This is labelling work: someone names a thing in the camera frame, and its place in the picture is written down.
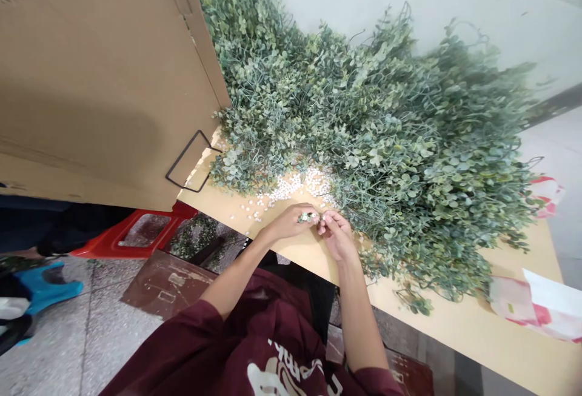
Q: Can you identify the red plastic stool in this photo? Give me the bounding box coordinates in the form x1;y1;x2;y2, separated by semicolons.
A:
68;200;199;260

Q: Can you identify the person's body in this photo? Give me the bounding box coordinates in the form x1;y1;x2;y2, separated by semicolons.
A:
99;250;406;396

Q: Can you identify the black wire frame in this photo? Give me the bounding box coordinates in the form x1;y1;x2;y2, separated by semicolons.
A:
165;130;224;193

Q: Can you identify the red white plastic bag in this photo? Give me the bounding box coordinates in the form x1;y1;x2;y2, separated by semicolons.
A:
487;267;582;344
527;175;566;220

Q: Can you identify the large cardboard box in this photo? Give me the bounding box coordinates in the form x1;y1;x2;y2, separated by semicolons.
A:
0;0;233;213

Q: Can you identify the green foliage clump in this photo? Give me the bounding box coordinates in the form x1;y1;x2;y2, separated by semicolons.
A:
169;215;244;269

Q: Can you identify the blue plastic stool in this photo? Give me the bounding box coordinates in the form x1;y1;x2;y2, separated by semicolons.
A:
12;262;84;317

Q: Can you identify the pile of small white beads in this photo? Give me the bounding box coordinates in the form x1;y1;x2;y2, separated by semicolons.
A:
184;139;342;235

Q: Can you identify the person's right hand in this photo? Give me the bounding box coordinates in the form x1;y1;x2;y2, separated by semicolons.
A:
316;210;360;264

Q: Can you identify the person's left hand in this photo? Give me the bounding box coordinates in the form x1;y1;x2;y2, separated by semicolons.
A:
262;203;321;240

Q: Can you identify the pile of green artificial foliage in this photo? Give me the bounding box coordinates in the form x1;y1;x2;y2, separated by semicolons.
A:
186;0;554;317

